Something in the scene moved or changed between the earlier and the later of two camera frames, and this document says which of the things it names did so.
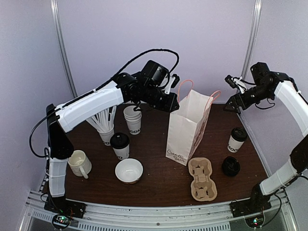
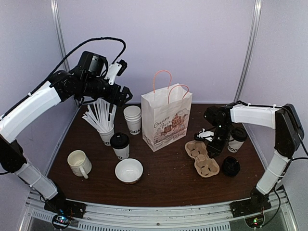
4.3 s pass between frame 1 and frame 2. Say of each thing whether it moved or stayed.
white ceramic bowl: stayed
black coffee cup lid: stayed
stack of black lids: stayed
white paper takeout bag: moved
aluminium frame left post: stayed
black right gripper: moved
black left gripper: moved
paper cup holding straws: stayed
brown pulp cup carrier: moved
